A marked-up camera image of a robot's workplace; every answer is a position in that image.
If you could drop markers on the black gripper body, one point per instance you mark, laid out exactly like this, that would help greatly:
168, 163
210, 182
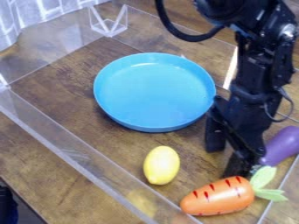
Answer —
249, 112

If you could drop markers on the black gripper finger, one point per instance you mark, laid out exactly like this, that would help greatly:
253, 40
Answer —
242, 163
214, 135

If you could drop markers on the orange toy carrot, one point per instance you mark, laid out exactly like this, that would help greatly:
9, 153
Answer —
232, 194

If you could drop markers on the yellow toy lemon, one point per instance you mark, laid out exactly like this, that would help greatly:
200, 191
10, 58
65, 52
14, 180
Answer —
162, 165

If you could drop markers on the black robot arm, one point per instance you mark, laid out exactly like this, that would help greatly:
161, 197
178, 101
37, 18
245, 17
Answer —
266, 30

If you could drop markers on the blue round tray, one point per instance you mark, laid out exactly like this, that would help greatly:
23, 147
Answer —
154, 92

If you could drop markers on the purple toy eggplant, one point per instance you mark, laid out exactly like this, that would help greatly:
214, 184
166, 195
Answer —
282, 146

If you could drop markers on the white patterned curtain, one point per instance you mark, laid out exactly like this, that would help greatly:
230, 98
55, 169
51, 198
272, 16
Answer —
22, 13

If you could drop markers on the clear acrylic enclosure wall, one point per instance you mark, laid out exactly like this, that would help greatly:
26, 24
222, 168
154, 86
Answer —
71, 161

